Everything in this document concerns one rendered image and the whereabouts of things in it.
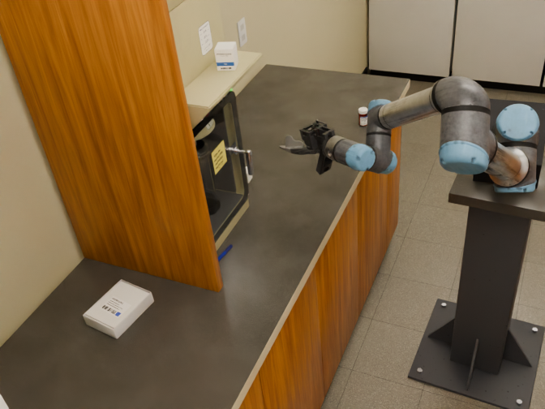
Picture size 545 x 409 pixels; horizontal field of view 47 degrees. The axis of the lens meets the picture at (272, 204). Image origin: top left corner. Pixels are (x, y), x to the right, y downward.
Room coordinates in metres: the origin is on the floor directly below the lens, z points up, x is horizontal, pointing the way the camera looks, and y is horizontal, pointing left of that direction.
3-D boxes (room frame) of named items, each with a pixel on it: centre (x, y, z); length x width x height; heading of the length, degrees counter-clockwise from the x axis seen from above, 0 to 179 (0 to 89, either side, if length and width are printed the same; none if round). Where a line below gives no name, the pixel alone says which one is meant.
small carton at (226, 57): (1.58, 0.08, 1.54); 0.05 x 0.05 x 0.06; 78
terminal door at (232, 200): (1.55, 0.15, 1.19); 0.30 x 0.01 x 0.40; 152
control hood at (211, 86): (1.52, 0.10, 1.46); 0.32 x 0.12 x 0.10; 152
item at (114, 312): (1.26, 0.47, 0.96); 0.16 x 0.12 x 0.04; 144
